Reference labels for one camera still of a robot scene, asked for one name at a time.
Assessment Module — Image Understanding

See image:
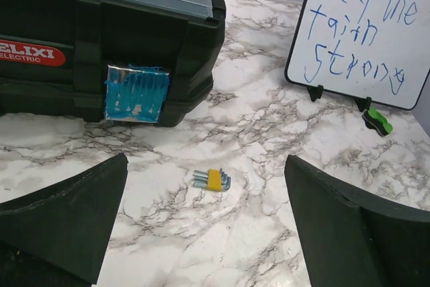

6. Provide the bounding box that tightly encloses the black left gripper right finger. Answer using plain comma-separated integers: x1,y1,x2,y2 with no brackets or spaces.
284,155,429,286

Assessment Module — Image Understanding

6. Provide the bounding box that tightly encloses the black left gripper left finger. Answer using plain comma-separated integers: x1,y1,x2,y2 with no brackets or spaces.
1,153,128,284

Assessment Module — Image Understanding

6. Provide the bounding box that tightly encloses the green black whiteboard eraser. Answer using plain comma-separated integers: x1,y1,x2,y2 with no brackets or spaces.
362,108,393,136

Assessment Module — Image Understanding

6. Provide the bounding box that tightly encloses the white dry-erase whiteboard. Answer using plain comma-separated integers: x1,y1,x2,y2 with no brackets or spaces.
285,0,429,110

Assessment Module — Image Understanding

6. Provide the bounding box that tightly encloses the black whiteboard stand foot right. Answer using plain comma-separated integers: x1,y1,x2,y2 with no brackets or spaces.
354,97,372,112

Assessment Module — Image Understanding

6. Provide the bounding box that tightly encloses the black whiteboard stand foot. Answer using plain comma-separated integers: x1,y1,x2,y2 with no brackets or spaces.
354,97,372,112
307,85,324,102

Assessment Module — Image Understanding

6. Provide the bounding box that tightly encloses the black whiteboard stand foot left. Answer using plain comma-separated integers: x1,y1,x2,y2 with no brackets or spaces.
307,85,324,102

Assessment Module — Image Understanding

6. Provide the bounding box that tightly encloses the yellow hex key set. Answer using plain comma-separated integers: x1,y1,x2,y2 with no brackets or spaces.
193,169,232,192

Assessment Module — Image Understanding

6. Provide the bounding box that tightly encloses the black plastic toolbox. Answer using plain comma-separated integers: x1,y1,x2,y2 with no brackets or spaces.
1,0,226,127

